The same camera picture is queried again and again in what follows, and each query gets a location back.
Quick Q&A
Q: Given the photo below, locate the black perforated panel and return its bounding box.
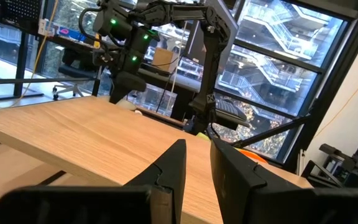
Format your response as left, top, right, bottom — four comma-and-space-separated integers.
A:
0, 0, 44, 32

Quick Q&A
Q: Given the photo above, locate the brown cardboard box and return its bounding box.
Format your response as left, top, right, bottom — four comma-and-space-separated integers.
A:
151, 47, 180, 75

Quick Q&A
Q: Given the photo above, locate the small bright orange cup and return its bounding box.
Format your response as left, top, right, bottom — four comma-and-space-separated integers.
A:
237, 148, 269, 164

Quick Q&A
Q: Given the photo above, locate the white ceramic mug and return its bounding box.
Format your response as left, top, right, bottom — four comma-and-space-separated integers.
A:
116, 98, 138, 111

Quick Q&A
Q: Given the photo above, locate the black diagonal brace bar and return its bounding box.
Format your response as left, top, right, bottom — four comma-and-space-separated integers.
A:
231, 114, 311, 149

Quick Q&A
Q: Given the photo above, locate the black equipment pile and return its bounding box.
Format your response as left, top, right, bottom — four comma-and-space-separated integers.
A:
301, 114, 358, 189

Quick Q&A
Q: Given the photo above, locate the dark background desk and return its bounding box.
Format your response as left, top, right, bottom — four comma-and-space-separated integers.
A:
137, 67, 202, 121

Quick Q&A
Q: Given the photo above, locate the black horizontal rail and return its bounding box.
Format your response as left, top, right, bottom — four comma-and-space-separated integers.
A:
0, 77, 101, 85

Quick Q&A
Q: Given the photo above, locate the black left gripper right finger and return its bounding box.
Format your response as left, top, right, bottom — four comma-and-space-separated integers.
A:
210, 138, 358, 224

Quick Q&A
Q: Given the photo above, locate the yellow cable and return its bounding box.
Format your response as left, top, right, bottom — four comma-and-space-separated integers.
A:
0, 0, 60, 109

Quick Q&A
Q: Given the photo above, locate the green microfibre cloth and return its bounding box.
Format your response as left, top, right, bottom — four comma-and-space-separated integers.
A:
196, 131, 212, 142

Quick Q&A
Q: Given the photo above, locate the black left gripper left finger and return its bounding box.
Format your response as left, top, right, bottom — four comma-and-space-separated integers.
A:
0, 139, 188, 224

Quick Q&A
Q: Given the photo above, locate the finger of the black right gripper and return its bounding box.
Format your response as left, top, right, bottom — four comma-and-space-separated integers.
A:
109, 72, 147, 105

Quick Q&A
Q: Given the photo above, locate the wooden tray rack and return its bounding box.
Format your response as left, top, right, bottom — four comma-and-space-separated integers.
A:
0, 95, 313, 224

